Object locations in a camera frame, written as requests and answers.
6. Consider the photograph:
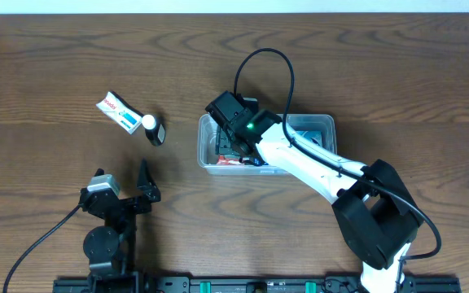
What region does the red Panadol box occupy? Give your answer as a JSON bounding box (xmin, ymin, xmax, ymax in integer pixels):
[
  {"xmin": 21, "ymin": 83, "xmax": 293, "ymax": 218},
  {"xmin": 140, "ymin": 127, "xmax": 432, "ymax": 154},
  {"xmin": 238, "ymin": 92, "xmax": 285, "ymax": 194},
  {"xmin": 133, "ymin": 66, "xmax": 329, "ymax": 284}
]
[{"xmin": 216, "ymin": 155, "xmax": 244, "ymax": 165}]

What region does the blue white medicine box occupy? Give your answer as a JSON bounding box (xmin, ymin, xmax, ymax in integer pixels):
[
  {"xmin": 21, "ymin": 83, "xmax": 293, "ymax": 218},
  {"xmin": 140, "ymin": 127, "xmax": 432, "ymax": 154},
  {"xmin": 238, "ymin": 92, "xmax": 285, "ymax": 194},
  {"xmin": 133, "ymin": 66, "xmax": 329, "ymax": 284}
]
[{"xmin": 298, "ymin": 130, "xmax": 323, "ymax": 147}]

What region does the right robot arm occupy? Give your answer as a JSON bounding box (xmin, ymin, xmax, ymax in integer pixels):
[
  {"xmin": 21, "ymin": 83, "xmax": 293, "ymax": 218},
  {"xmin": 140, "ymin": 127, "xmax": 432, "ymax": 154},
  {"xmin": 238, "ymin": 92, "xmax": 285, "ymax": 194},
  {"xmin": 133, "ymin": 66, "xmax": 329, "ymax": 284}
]
[{"xmin": 205, "ymin": 91, "xmax": 423, "ymax": 292}]

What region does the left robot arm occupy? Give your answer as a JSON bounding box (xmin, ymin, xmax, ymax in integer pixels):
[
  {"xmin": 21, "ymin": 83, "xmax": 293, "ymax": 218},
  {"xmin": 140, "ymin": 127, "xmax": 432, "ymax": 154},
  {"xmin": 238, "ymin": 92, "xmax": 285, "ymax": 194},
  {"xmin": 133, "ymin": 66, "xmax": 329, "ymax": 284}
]
[{"xmin": 79, "ymin": 160, "xmax": 161, "ymax": 277}]

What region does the clear plastic container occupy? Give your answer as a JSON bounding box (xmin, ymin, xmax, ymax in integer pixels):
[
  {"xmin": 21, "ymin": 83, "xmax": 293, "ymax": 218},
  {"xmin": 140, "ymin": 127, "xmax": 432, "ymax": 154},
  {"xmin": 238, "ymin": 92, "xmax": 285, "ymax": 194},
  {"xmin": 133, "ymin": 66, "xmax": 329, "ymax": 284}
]
[{"xmin": 197, "ymin": 114, "xmax": 337, "ymax": 176}]

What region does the dark bottle white cap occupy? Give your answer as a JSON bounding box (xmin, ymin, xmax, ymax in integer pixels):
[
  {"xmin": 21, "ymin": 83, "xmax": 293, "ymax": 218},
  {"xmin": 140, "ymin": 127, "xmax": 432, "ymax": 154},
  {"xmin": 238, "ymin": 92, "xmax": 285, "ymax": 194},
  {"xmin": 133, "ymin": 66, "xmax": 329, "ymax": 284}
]
[{"xmin": 141, "ymin": 114, "xmax": 166, "ymax": 147}]

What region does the white green Panadol box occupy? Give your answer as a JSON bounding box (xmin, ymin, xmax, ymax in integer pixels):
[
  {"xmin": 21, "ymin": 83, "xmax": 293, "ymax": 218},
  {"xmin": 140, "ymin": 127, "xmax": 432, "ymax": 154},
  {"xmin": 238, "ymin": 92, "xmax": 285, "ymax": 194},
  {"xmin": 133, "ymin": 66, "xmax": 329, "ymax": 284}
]
[{"xmin": 96, "ymin": 91, "xmax": 142, "ymax": 134}]

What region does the black mounting rail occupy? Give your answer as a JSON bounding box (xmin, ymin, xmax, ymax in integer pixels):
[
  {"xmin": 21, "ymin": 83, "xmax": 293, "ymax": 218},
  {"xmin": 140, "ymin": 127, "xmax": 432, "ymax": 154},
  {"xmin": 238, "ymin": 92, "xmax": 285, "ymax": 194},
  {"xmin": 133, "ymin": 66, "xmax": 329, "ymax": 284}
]
[{"xmin": 52, "ymin": 272, "xmax": 462, "ymax": 293}]

